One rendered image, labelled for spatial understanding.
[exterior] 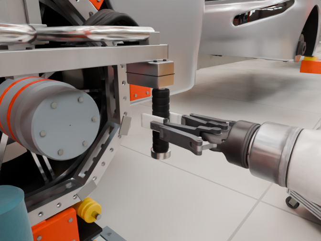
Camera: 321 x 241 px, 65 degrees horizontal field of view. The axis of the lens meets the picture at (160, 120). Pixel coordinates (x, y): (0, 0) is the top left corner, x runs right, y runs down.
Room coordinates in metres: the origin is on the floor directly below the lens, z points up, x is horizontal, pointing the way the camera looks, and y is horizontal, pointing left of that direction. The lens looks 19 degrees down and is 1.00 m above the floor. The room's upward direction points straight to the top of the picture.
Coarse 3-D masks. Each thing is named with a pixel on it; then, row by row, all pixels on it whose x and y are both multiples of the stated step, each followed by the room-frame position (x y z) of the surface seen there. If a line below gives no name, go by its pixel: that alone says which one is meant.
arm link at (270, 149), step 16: (272, 128) 0.34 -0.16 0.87; (288, 128) 0.33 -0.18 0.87; (256, 144) 0.33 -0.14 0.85; (272, 144) 0.32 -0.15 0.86; (288, 144) 0.31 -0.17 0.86; (256, 160) 0.32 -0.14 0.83; (272, 160) 0.31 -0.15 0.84; (288, 160) 0.30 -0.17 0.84; (256, 176) 0.33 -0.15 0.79; (272, 176) 0.31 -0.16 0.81
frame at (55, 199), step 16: (64, 0) 0.60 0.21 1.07; (80, 0) 0.61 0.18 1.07; (80, 16) 0.61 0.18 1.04; (112, 80) 0.72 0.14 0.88; (112, 96) 0.71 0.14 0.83; (128, 96) 0.70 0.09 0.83; (112, 112) 0.71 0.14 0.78; (128, 112) 0.70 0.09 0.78; (112, 128) 0.69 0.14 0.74; (128, 128) 0.70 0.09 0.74; (96, 144) 0.66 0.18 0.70; (112, 144) 0.65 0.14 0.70; (96, 160) 0.62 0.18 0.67; (80, 176) 0.61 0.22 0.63; (96, 176) 0.61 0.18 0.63; (48, 192) 0.55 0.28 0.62; (64, 192) 0.55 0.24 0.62; (80, 192) 0.56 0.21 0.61; (32, 208) 0.48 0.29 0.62; (48, 208) 0.50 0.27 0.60; (64, 208) 0.53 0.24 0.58; (32, 224) 0.47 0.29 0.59
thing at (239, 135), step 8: (240, 120) 0.39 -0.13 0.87; (232, 128) 0.37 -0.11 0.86; (240, 128) 0.36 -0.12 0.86; (248, 128) 0.36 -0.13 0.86; (256, 128) 0.36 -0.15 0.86; (208, 136) 0.39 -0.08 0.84; (216, 136) 0.38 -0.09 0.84; (224, 136) 0.38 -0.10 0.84; (232, 136) 0.36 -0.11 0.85; (240, 136) 0.35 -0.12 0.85; (248, 136) 0.35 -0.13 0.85; (224, 144) 0.36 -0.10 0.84; (232, 144) 0.35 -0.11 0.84; (240, 144) 0.35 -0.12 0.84; (248, 144) 0.34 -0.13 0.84; (224, 152) 0.36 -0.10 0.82; (232, 152) 0.35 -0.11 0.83; (240, 152) 0.34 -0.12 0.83; (232, 160) 0.36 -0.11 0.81; (240, 160) 0.34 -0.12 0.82; (248, 168) 0.36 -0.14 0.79
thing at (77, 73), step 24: (48, 0) 0.64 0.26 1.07; (48, 24) 0.76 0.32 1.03; (72, 24) 0.68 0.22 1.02; (48, 72) 0.64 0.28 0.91; (72, 72) 0.84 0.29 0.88; (96, 72) 0.74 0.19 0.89; (96, 96) 0.75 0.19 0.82; (0, 144) 0.54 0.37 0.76; (0, 168) 0.68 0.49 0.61; (24, 168) 0.67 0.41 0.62; (48, 168) 0.61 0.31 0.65; (72, 168) 0.64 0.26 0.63; (24, 192) 0.55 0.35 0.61
